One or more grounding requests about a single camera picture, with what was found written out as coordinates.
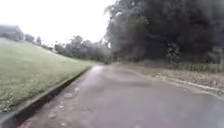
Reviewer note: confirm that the grey stone kerb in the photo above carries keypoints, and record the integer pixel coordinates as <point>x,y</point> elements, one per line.
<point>40,101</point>

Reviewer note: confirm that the wet grey asphalt path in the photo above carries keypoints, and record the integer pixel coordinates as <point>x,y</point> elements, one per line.
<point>126,100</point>

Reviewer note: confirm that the distant row of trees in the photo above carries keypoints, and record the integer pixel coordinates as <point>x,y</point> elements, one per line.
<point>83,49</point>

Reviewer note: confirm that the dense green wood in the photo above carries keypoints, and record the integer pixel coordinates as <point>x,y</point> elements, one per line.
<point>166,30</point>

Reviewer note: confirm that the leaf-strewn dirt verge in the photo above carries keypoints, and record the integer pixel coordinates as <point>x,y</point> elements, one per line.
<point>186,77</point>

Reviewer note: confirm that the green grass field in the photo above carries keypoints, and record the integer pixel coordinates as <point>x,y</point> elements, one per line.
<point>30,70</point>

